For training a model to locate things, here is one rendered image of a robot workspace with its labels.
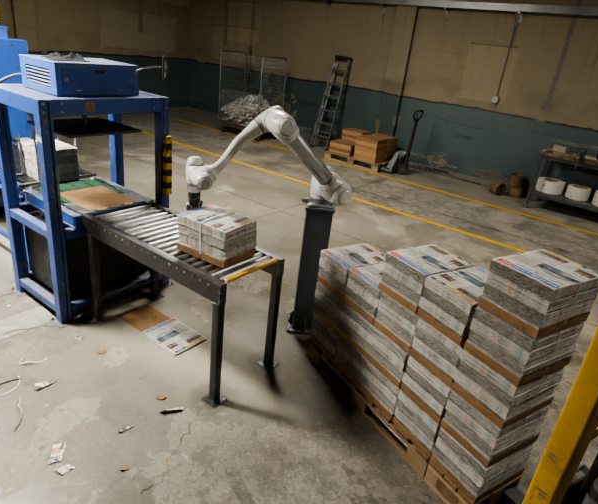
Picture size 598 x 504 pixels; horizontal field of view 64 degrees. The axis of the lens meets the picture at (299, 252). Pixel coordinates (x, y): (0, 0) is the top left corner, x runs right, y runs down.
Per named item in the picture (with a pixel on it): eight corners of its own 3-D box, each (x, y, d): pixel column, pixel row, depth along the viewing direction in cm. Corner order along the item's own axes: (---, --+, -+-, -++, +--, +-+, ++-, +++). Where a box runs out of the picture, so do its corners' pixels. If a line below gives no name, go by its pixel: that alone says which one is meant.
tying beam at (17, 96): (169, 111, 351) (169, 97, 348) (40, 117, 280) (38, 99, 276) (115, 97, 387) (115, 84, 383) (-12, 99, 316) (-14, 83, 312)
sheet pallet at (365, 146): (397, 167, 936) (402, 138, 914) (376, 172, 874) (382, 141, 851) (345, 153, 999) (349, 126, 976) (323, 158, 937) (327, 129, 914)
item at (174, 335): (207, 338, 342) (207, 337, 342) (176, 355, 321) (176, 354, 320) (174, 318, 361) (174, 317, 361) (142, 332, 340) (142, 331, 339)
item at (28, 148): (80, 179, 391) (78, 147, 380) (44, 184, 368) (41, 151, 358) (56, 168, 410) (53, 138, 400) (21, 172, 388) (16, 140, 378)
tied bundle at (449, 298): (466, 302, 258) (477, 264, 249) (512, 331, 236) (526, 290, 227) (415, 315, 239) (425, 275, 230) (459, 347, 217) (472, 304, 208)
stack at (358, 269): (348, 343, 357) (367, 242, 324) (471, 455, 269) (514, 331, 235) (305, 355, 337) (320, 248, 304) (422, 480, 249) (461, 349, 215)
